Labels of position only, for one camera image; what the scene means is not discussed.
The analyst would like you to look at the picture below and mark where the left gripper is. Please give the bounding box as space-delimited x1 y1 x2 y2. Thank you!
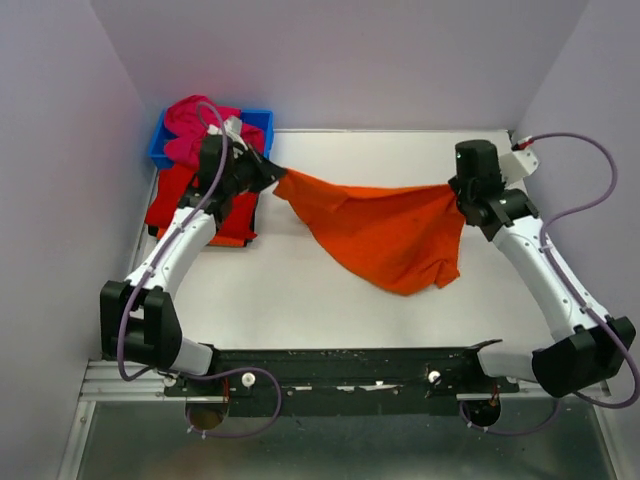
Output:
225 141 288 196

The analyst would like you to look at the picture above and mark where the orange t-shirt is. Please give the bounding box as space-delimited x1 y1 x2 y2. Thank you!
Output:
274 169 465 296
147 226 251 248

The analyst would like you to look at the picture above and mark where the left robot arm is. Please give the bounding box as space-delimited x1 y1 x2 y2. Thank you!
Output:
99 134 286 395

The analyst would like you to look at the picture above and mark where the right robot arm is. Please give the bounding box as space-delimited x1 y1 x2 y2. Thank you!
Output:
449 138 636 398

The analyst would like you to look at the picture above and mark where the blue plastic bin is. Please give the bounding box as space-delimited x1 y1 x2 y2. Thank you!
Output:
148 108 275 178

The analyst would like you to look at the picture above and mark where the folded orange t-shirt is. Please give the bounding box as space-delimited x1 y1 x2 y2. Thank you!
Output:
147 226 251 248

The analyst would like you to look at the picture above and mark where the pink t-shirt in bin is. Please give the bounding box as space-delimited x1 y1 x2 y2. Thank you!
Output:
164 95 242 171

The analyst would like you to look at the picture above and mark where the folded red t-shirt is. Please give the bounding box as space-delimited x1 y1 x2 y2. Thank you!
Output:
145 165 258 241

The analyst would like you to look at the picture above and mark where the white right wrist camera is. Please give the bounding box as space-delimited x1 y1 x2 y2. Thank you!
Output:
498 138 540 186

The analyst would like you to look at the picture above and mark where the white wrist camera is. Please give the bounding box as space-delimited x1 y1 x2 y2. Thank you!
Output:
207 116 246 145
498 138 540 186

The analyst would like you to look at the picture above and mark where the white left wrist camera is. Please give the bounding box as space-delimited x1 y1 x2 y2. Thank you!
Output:
207 116 246 145

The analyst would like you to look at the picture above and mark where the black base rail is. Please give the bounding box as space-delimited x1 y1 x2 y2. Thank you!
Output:
164 346 519 417

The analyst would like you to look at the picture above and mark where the aluminium extrusion frame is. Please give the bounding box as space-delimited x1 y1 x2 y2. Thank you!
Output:
54 359 179 480

